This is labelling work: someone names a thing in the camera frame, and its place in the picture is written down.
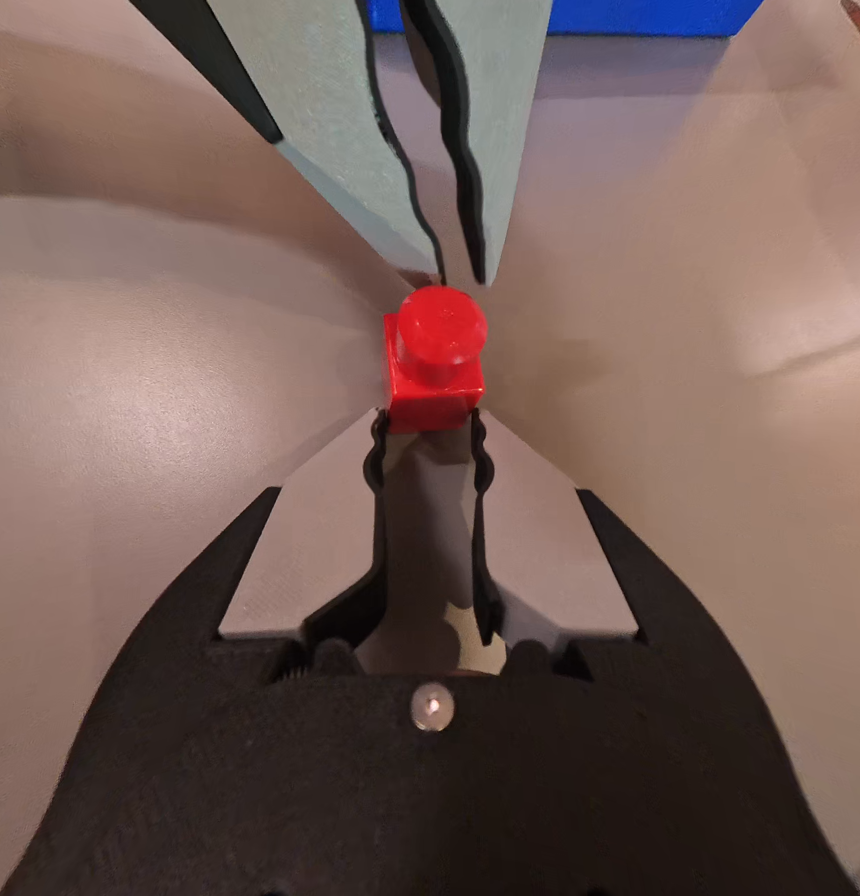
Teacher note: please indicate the blue plastic bin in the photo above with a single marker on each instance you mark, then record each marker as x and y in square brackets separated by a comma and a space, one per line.
[612, 17]

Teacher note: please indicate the red mega block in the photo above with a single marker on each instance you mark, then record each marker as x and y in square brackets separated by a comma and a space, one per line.
[437, 350]

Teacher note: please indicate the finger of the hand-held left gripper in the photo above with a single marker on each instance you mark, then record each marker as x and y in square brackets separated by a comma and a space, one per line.
[493, 84]
[325, 98]

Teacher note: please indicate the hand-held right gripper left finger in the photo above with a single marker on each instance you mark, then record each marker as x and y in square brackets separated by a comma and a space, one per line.
[297, 560]

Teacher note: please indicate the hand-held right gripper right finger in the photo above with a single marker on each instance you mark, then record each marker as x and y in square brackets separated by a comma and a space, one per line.
[556, 560]

